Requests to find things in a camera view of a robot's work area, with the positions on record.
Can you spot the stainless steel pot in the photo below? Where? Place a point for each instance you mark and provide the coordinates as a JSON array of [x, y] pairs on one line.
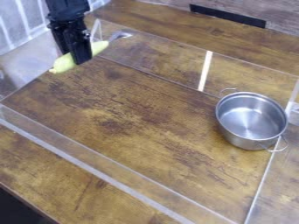
[[253, 121]]

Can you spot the black bar on table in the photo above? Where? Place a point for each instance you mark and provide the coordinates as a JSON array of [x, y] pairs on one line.
[[246, 20]]

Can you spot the clear acrylic triangle stand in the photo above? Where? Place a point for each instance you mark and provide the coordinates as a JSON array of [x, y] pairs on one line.
[[97, 33]]

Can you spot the clear acrylic enclosure panel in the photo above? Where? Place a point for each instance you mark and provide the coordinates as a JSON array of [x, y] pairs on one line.
[[164, 198]]

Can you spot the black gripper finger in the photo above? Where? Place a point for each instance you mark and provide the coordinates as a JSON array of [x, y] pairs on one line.
[[77, 44], [58, 39]]

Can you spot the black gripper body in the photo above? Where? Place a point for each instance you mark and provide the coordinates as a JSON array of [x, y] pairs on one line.
[[67, 15]]

